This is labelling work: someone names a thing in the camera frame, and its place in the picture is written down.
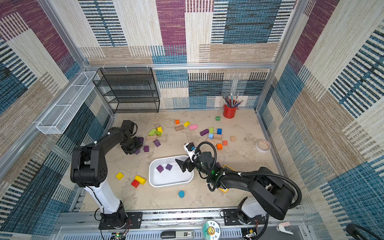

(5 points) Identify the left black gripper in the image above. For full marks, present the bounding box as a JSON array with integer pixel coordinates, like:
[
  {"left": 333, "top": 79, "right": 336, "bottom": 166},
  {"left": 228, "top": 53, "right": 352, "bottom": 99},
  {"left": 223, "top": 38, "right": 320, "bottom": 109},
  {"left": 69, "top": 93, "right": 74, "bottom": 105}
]
[{"left": 122, "top": 136, "right": 143, "bottom": 155}]

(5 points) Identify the purple wedge block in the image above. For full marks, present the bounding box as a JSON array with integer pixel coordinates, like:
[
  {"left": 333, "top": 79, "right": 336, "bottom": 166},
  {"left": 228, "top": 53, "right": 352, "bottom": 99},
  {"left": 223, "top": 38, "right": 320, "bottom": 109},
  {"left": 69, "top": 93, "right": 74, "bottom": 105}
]
[{"left": 153, "top": 140, "right": 161, "bottom": 147}]

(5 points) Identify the small purple cube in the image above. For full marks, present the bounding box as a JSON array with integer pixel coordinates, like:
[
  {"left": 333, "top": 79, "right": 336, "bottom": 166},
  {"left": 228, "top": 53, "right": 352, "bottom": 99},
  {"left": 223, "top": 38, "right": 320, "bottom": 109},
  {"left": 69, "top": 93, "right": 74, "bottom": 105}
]
[{"left": 157, "top": 165, "right": 164, "bottom": 173}]

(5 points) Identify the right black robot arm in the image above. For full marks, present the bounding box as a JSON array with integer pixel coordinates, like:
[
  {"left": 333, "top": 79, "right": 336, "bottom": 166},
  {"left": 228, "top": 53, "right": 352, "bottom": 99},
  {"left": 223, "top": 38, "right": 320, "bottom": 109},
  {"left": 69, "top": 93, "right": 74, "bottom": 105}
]
[{"left": 175, "top": 141, "right": 303, "bottom": 220}]

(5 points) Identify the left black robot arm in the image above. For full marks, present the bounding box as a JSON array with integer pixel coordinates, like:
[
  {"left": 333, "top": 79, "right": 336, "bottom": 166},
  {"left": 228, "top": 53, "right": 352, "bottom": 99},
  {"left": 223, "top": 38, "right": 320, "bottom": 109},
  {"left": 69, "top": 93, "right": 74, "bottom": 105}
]
[{"left": 70, "top": 120, "right": 143, "bottom": 230}]

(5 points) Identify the white plastic storage bin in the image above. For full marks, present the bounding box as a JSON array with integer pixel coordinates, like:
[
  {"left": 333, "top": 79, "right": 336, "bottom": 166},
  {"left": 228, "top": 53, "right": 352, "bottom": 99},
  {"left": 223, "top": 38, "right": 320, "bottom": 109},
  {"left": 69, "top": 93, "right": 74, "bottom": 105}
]
[{"left": 149, "top": 155, "right": 195, "bottom": 188}]

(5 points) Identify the long natural wood brick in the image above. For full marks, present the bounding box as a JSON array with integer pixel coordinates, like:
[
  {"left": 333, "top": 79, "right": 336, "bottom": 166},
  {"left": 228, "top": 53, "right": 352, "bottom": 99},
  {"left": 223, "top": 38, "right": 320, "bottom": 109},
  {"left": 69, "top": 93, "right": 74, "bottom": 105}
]
[{"left": 146, "top": 135, "right": 158, "bottom": 141}]

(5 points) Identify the lime green brick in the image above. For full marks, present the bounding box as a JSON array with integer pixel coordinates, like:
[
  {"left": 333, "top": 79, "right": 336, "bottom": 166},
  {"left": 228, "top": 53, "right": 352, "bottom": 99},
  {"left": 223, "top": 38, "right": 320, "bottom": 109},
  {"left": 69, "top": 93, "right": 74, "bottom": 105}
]
[{"left": 148, "top": 129, "right": 157, "bottom": 136}]

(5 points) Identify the yellow small cube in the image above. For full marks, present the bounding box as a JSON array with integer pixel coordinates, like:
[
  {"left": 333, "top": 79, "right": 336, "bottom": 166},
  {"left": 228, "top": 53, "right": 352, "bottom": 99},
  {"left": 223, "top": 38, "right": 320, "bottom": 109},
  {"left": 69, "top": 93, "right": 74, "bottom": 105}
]
[{"left": 116, "top": 173, "right": 124, "bottom": 180}]

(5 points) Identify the purple cylinder block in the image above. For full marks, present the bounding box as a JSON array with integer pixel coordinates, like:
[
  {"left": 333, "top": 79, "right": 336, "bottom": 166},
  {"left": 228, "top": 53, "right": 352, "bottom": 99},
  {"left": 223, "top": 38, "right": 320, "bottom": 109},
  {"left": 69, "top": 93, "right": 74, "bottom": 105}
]
[{"left": 200, "top": 129, "right": 210, "bottom": 136}]

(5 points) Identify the yellow cylinder block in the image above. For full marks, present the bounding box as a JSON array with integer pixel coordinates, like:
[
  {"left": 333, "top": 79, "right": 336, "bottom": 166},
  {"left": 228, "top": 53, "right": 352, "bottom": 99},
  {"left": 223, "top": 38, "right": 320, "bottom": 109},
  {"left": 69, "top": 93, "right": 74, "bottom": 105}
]
[{"left": 135, "top": 175, "right": 147, "bottom": 185}]

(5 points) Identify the red cube block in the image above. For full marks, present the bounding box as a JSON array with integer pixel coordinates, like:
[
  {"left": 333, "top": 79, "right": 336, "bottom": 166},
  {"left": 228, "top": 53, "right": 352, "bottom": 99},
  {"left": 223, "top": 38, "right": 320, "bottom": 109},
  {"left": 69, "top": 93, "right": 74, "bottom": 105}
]
[{"left": 131, "top": 180, "right": 140, "bottom": 188}]

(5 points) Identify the brown wooden brick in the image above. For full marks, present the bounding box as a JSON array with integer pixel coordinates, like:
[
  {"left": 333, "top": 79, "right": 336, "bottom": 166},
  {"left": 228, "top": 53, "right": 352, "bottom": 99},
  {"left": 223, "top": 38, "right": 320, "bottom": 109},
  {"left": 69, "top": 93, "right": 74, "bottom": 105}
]
[{"left": 175, "top": 125, "right": 185, "bottom": 131}]

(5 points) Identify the red pen cup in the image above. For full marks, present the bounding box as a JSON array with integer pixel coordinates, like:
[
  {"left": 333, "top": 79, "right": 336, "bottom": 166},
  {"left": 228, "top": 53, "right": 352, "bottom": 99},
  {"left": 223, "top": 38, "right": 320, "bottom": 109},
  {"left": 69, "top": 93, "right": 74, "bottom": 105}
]
[{"left": 223, "top": 105, "right": 237, "bottom": 119}]

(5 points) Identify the roll of tape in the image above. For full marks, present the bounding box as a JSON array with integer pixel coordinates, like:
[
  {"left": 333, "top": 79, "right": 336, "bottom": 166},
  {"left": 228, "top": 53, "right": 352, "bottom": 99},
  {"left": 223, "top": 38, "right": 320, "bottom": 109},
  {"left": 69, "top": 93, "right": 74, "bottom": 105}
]
[{"left": 256, "top": 139, "right": 271, "bottom": 153}]

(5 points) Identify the round green sticker badge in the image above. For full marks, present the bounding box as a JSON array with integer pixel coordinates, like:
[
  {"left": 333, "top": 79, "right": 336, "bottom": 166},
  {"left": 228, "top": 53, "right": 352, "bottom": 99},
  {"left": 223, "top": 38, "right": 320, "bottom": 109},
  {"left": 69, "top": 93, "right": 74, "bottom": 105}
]
[{"left": 202, "top": 220, "right": 222, "bottom": 240}]

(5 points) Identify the black wire shelf rack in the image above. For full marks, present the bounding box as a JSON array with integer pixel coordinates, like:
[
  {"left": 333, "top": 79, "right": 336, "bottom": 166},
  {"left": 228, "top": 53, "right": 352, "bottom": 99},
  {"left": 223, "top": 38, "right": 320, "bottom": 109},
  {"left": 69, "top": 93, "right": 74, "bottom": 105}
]
[{"left": 93, "top": 67, "right": 160, "bottom": 114}]

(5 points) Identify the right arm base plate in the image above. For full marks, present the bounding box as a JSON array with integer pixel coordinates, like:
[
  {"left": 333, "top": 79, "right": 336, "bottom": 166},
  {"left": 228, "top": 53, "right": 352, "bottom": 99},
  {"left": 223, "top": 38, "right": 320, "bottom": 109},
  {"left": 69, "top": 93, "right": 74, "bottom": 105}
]
[{"left": 219, "top": 209, "right": 266, "bottom": 226}]

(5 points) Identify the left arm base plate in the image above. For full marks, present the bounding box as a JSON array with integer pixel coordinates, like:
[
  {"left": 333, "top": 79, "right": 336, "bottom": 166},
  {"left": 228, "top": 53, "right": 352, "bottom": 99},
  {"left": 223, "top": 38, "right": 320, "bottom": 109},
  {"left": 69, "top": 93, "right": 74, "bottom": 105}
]
[{"left": 99, "top": 212, "right": 143, "bottom": 230}]

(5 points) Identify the white mesh wall basket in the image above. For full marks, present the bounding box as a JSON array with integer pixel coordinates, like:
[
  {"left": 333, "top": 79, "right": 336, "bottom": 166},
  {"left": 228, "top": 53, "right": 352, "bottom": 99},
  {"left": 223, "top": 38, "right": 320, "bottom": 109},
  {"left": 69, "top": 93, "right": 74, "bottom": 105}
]
[{"left": 37, "top": 72, "right": 96, "bottom": 135}]

